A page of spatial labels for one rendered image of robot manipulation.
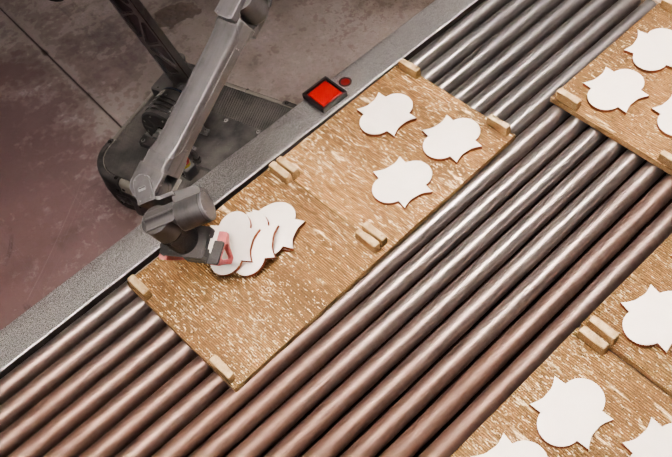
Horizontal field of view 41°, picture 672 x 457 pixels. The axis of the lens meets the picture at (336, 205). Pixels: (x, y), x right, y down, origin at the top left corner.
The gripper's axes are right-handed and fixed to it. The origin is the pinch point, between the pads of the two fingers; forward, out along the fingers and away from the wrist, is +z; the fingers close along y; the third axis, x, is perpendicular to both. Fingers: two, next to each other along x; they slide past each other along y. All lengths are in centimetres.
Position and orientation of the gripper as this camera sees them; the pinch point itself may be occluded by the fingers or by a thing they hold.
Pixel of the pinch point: (209, 257)
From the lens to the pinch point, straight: 181.0
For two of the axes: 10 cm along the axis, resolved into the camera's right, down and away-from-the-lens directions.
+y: -8.9, -0.6, 4.4
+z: 3.9, 3.9, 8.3
